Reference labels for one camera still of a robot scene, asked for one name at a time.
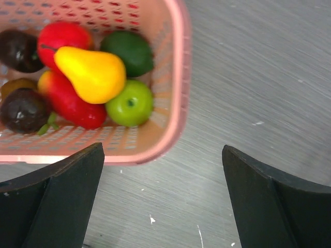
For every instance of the pink plastic basket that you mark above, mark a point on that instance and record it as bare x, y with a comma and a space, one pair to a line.
166, 26

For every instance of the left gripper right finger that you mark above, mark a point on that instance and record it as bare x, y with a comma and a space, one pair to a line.
273, 208

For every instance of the dark green toy avocado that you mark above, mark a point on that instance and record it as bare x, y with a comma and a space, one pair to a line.
132, 49

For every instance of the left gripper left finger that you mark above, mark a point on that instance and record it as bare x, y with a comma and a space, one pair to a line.
51, 206

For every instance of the red toy apple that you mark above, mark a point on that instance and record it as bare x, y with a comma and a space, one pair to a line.
59, 34

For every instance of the red yellow toy mango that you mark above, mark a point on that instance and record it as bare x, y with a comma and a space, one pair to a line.
64, 100

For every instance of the light green toy apple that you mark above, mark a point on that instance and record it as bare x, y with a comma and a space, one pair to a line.
133, 106

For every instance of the dark brown toy fruit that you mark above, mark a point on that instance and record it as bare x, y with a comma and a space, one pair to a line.
19, 51

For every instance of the yellow toy pear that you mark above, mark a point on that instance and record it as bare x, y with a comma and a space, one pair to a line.
96, 76

